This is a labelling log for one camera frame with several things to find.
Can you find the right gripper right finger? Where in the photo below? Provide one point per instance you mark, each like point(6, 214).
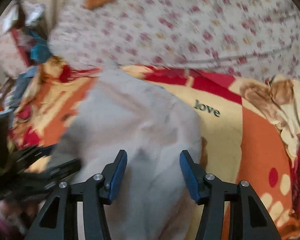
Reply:
point(249, 218)

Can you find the beige zip jacket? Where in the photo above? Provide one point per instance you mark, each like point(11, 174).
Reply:
point(153, 127)

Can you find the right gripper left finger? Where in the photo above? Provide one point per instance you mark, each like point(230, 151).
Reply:
point(57, 218)

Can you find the blue plastic bag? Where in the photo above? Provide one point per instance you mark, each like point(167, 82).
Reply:
point(40, 52)

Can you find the floral quilt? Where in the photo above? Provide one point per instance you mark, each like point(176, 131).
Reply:
point(251, 38)

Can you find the orange red patterned blanket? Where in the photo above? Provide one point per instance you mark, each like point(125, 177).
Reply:
point(250, 130)

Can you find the red bag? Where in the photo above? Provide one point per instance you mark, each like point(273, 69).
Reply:
point(21, 42)

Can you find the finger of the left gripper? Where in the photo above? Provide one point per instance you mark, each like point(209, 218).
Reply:
point(40, 185)
point(23, 159)

